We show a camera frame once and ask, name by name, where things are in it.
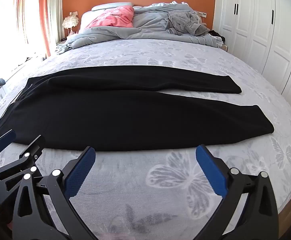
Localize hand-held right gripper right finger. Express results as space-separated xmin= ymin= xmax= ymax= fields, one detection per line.
xmin=196 ymin=144 xmax=279 ymax=240

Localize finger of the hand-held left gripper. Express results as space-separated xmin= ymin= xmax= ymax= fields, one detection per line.
xmin=0 ymin=129 xmax=17 ymax=155
xmin=0 ymin=135 xmax=46 ymax=188

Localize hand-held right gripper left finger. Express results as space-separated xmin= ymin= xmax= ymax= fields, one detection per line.
xmin=12 ymin=146 xmax=96 ymax=240

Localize black pants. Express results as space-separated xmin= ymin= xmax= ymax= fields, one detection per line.
xmin=0 ymin=65 xmax=275 ymax=152

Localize bed with butterfly print sheet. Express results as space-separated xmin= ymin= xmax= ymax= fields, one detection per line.
xmin=0 ymin=36 xmax=291 ymax=240

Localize large window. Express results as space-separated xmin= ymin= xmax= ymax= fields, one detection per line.
xmin=0 ymin=0 xmax=43 ymax=80

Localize orange curtain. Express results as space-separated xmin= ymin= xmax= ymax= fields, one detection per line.
xmin=14 ymin=0 xmax=28 ymax=45
xmin=39 ymin=0 xmax=51 ymax=57

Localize white feather table lamp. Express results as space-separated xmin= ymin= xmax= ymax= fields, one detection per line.
xmin=62 ymin=16 xmax=79 ymax=37

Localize white sheer curtain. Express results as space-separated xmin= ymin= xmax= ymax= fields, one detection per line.
xmin=47 ymin=0 xmax=64 ymax=55

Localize grey duvet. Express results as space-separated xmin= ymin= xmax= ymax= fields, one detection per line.
xmin=55 ymin=2 xmax=222 ymax=55

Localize pink blanket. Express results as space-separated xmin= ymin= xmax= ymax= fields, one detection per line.
xmin=84 ymin=5 xmax=135 ymax=30

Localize white wardrobe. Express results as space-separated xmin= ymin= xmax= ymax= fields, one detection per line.
xmin=212 ymin=0 xmax=291 ymax=124

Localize crumpled grey blanket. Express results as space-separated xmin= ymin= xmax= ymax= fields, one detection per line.
xmin=166 ymin=10 xmax=211 ymax=36

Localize light grey padded headboard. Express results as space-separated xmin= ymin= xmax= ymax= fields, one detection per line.
xmin=92 ymin=3 xmax=143 ymax=12

